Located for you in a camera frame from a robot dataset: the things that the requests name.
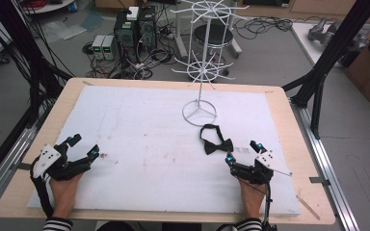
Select loose black floor cables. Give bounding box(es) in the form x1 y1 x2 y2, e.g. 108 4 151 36
232 14 294 41

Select person's left hand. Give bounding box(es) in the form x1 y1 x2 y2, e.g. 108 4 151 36
48 171 85 220

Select clear plastic sheet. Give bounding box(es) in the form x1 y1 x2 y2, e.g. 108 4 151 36
40 19 89 41

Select white low platform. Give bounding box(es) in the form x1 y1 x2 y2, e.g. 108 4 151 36
290 21 370 69

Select aluminium rail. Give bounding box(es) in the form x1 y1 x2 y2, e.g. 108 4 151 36
289 97 361 231
0 123 46 215

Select person's left striped sleeve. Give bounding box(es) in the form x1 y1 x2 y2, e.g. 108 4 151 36
42 217 74 231

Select white box on computer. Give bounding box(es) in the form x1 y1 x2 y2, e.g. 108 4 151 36
125 6 141 22

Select thin wooden stick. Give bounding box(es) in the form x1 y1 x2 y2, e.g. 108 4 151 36
296 194 322 221

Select black computer tower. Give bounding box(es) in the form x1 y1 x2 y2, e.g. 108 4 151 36
113 9 140 64
137 5 158 52

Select grey device on platform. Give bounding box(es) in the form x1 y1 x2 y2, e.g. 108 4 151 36
307 16 370 52

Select grey tape strip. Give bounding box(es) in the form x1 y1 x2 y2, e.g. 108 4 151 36
14 162 33 171
308 175 331 188

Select grey power supply unit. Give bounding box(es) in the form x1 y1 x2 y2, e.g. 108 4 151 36
101 34 119 62
91 34 106 61

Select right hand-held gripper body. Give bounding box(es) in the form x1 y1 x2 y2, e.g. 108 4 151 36
229 149 294 186

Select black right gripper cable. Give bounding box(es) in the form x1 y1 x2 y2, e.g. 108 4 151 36
260 181 278 231

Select black metal frame stand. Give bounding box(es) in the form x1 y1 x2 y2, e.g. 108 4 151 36
0 0 73 191
281 0 370 141

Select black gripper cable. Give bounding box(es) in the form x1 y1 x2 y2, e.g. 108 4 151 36
29 155 55 219
260 181 278 231

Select black bow tie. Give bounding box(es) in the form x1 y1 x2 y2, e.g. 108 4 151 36
199 123 235 156

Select tangle of floor cables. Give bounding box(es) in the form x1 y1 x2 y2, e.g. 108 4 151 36
82 30 177 80

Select person's right hand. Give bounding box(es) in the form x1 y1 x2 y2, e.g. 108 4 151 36
237 177 268 221

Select black round stool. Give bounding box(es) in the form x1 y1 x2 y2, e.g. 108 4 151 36
192 23 244 77

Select person's dark lap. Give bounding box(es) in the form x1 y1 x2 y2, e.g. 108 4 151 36
95 220 239 231

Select person's striped sleeve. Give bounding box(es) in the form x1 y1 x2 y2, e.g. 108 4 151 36
234 218 264 231
42 217 74 231

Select white foam mat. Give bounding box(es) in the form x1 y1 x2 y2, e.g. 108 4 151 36
26 84 302 217

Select white wire display rack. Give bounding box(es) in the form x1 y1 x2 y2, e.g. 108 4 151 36
169 0 251 127

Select person's right striped sleeve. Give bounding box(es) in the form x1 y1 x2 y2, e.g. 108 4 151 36
234 218 264 231

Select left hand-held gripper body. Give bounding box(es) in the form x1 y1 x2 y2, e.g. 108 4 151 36
30 142 93 181

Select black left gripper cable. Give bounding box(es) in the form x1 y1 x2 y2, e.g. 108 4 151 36
29 155 55 219

